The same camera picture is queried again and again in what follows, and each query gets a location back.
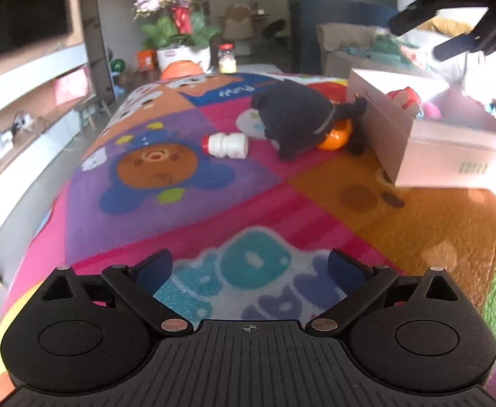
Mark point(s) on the green ball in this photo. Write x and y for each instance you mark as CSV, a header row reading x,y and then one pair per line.
x,y
118,66

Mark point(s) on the orange ball toy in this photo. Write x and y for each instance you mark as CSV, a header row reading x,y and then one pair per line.
x,y
337,138

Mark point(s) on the black plush toy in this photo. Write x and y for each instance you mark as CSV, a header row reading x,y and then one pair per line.
x,y
294,114

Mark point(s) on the small wooden stool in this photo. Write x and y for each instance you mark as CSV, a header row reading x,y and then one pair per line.
x,y
91,112

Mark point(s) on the pink bag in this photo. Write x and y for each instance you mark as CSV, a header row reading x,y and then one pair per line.
x,y
72,87

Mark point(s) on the orange box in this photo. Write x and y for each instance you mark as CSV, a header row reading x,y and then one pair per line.
x,y
146,60

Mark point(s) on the green cloth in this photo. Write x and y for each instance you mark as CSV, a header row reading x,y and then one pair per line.
x,y
388,46

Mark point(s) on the clear jar with red lid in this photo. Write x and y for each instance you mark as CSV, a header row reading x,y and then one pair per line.
x,y
226,61

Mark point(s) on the white bottle with red cap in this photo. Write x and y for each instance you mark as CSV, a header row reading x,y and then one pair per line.
x,y
229,145

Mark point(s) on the potted pink orchid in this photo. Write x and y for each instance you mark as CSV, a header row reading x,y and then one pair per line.
x,y
180,29

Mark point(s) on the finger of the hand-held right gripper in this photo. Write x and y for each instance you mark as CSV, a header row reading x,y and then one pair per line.
x,y
470,43
411,19

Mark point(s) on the pink toy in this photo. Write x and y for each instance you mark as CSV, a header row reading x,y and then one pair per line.
x,y
431,111

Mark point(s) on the beige dining chair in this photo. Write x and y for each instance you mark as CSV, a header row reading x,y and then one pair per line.
x,y
237,23

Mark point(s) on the beige sofa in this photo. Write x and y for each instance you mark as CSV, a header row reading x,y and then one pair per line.
x,y
345,42

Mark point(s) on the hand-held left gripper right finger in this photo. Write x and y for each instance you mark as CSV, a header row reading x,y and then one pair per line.
x,y
347,269

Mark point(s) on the white cardboard box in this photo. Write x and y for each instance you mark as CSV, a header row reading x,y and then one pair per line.
x,y
443,152

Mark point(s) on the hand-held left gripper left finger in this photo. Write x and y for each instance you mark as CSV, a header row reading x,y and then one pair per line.
x,y
152,269

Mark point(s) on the black chair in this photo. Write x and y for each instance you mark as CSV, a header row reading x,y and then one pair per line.
x,y
274,29

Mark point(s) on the red toy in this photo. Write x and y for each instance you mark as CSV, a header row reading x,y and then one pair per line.
x,y
403,99

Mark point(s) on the white wooden television cabinet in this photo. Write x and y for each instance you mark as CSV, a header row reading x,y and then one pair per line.
x,y
31,76

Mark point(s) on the orange pumpkin bucket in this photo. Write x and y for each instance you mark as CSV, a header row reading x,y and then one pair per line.
x,y
180,70

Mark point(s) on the yellow cushion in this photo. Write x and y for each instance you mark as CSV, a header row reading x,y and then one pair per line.
x,y
443,25

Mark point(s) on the colourful printed play mat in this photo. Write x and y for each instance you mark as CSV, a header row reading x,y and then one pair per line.
x,y
231,203

